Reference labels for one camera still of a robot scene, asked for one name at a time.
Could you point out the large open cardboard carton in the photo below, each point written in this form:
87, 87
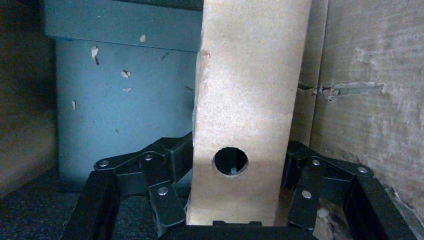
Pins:
371, 126

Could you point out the cardboard box with hole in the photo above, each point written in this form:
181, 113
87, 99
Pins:
248, 82

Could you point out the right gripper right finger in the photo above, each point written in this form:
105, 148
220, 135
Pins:
334, 172

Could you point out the black foam base pad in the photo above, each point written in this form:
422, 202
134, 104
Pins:
30, 215

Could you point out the dark grey foam block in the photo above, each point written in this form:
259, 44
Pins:
132, 99

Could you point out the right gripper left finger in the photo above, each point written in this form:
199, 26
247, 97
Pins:
159, 159

